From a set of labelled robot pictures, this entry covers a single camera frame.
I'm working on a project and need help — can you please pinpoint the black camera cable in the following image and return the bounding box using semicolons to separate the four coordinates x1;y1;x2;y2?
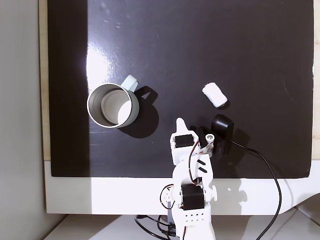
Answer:
228;139;283;240

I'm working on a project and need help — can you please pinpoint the pale green steel mug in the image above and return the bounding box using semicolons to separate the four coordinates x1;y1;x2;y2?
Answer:
86;74;140;129

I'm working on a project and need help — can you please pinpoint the black oval camera box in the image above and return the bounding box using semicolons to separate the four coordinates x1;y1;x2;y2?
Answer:
211;114;236;157

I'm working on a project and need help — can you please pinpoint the white gauze roll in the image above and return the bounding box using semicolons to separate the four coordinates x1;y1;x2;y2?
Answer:
201;82;229;109

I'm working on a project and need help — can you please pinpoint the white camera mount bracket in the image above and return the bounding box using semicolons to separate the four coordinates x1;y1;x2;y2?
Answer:
198;133;215;158

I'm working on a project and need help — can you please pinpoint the black cable bundle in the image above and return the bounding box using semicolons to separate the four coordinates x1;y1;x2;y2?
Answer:
134;214;177;240

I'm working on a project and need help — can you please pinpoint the black table mat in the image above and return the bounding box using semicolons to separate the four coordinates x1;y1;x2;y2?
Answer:
46;0;315;180

